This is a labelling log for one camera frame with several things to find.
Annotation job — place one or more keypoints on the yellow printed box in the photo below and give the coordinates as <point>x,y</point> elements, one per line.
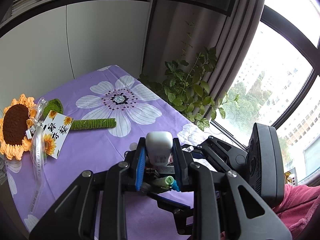
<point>290,178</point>

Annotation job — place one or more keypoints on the gray pink curtain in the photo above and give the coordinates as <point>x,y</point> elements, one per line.
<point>225,42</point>

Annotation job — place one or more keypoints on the green capped pen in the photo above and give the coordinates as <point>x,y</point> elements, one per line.
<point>167,180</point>

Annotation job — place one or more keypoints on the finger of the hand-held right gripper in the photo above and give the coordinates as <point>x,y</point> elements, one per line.
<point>180,216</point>
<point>220,152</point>

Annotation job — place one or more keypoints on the white bookcase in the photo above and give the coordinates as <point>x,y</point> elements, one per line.
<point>100,30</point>

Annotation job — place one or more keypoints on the sunflower printed card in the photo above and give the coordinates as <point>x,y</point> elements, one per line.
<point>58,130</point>

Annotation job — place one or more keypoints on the blue pen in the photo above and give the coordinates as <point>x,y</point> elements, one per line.
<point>176,186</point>

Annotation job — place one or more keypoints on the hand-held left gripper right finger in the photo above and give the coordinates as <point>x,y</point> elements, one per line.
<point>180,165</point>

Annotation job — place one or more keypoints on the crochet sunflower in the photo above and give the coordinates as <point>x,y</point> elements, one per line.
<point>15,122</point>

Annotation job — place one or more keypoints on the black window frame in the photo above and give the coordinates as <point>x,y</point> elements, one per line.
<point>295,32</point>

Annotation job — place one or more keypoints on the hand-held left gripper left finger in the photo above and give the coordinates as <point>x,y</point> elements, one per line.
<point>140,167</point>

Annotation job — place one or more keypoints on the white eraser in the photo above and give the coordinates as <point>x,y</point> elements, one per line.
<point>158,145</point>

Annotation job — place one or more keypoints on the green potted plant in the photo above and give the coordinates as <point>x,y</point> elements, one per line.
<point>190,90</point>

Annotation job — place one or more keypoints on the purple floral tablecloth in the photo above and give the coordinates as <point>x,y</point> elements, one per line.
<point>100,142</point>

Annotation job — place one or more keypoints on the translucent printed ribbon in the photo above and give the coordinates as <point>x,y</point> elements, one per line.
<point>37,175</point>

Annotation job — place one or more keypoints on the person's right forearm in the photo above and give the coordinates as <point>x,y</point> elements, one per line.
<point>300,210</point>

